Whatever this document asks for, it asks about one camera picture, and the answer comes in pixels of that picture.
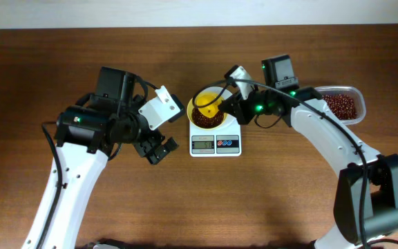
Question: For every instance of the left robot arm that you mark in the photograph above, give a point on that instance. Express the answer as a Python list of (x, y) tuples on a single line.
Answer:
[(89, 134)]

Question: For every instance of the clear plastic container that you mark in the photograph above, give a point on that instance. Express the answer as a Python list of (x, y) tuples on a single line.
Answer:
[(352, 92)]

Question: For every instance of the red beans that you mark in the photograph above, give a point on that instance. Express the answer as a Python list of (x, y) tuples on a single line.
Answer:
[(342, 106)]

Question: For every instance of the white digital kitchen scale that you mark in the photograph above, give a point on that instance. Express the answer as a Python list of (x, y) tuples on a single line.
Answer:
[(223, 141)]

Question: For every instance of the yellow measuring scoop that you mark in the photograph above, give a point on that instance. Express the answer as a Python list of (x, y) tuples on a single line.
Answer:
[(207, 104)]

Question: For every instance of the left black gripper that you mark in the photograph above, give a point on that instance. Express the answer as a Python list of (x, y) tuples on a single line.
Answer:
[(155, 149)]

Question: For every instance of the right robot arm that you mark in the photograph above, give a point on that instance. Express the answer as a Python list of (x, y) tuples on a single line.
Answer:
[(366, 201)]

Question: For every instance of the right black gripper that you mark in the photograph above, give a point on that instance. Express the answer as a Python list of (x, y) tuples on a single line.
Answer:
[(237, 106)]

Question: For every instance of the yellow plastic bowl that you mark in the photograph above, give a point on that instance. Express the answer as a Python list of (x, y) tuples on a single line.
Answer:
[(202, 122)]

